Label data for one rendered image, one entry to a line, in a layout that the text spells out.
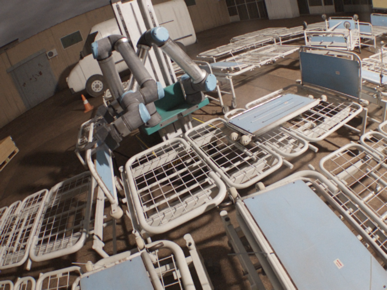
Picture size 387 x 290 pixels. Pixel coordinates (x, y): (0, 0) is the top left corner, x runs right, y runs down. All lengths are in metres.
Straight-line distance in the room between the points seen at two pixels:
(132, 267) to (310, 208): 0.84
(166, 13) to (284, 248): 8.79
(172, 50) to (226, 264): 1.53
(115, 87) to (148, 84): 0.54
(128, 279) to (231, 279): 0.70
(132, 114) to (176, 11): 8.36
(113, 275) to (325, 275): 0.87
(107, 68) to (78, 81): 6.69
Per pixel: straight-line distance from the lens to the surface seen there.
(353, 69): 2.05
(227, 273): 1.51
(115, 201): 1.12
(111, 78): 1.63
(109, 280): 1.08
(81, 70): 8.24
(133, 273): 1.04
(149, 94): 1.14
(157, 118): 1.88
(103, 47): 1.54
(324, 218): 1.02
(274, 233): 0.93
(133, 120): 1.04
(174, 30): 9.09
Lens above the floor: 1.37
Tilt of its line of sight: 31 degrees down
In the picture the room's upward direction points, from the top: 19 degrees counter-clockwise
